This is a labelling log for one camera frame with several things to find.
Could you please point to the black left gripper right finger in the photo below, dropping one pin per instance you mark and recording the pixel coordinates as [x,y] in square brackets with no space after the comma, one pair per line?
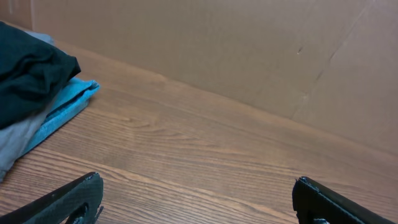
[315,203]

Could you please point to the folded black garment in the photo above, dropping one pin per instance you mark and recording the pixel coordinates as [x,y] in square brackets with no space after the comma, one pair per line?
[32,73]

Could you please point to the folded blue garment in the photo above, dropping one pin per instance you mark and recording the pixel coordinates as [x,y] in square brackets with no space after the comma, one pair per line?
[71,100]

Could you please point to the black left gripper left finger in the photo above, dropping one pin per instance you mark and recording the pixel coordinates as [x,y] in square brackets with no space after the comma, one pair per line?
[76,202]

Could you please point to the folded grey garment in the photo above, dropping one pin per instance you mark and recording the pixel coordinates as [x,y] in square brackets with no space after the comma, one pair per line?
[15,138]

